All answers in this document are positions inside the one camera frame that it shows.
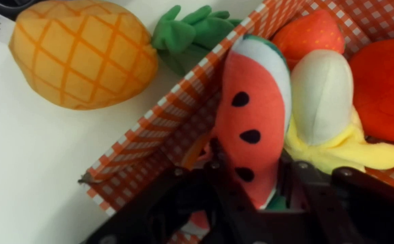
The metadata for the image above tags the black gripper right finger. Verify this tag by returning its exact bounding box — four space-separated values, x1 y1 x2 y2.
276 151 394 244

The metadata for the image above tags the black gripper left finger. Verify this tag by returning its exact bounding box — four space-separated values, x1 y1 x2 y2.
81 138 260 244

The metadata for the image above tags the watermelon slice plush toy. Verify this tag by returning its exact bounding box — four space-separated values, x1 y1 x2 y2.
212 35 292 208

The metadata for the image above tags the peeled banana plush toy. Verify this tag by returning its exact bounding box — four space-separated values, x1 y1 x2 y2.
284 50 394 173

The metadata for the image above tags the red tomato plush toy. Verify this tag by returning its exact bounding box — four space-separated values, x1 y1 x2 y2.
349 39 394 141

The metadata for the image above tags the strawberry plush toy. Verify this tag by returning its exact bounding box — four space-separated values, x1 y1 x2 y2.
272 9 345 67

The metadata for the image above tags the pineapple plush toy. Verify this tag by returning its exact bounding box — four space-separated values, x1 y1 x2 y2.
9 0 238 109

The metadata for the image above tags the red checkered cardboard box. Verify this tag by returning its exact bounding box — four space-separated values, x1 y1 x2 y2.
77 0 394 244

